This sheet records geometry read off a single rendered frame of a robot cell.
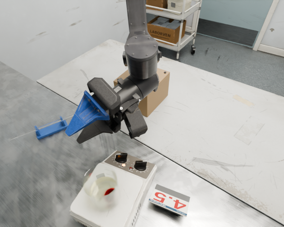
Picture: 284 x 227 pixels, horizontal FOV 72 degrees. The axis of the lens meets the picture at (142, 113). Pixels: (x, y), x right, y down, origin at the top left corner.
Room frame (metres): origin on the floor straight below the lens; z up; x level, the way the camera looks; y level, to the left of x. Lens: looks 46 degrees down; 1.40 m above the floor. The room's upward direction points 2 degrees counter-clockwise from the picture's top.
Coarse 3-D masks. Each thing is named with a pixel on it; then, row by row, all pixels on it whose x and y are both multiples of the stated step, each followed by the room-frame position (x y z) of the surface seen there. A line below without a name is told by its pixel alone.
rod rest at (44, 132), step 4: (60, 116) 0.44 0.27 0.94; (64, 120) 0.45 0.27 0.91; (56, 124) 0.43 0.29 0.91; (60, 124) 0.43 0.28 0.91; (64, 124) 0.42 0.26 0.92; (44, 128) 0.42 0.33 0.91; (48, 128) 0.41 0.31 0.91; (52, 128) 0.41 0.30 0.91; (56, 128) 0.41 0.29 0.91; (60, 128) 0.41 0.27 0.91; (64, 128) 0.42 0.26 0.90; (36, 132) 0.40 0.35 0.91; (40, 132) 0.40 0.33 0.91; (44, 132) 0.40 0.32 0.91; (48, 132) 0.40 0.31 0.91; (52, 132) 0.40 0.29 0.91; (56, 132) 0.40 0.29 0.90; (40, 136) 0.38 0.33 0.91; (44, 136) 0.39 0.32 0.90
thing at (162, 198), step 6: (156, 192) 0.19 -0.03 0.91; (156, 198) 0.17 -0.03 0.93; (162, 198) 0.17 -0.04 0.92; (168, 198) 0.17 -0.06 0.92; (174, 198) 0.18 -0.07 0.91; (168, 204) 0.15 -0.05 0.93; (174, 204) 0.16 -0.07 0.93; (180, 204) 0.16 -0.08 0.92; (186, 204) 0.16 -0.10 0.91; (180, 210) 0.14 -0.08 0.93; (186, 210) 0.14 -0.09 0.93
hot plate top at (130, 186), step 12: (120, 180) 0.19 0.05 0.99; (132, 180) 0.19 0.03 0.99; (84, 192) 0.17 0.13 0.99; (120, 192) 0.16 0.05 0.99; (132, 192) 0.16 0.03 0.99; (72, 204) 0.14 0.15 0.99; (84, 204) 0.14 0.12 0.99; (120, 204) 0.14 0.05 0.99; (132, 204) 0.14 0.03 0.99; (84, 216) 0.12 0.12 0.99; (96, 216) 0.12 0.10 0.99; (108, 216) 0.12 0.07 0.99; (120, 216) 0.12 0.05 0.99
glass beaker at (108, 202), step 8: (96, 168) 0.18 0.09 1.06; (104, 168) 0.18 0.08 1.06; (112, 168) 0.18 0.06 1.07; (88, 176) 0.17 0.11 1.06; (96, 176) 0.18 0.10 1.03; (104, 176) 0.18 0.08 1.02; (112, 176) 0.18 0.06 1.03; (88, 184) 0.16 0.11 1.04; (88, 192) 0.15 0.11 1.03; (112, 192) 0.13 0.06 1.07; (96, 200) 0.13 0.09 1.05; (104, 200) 0.13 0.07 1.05; (112, 200) 0.13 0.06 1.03; (96, 208) 0.13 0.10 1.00; (104, 208) 0.13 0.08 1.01; (112, 208) 0.13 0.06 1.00
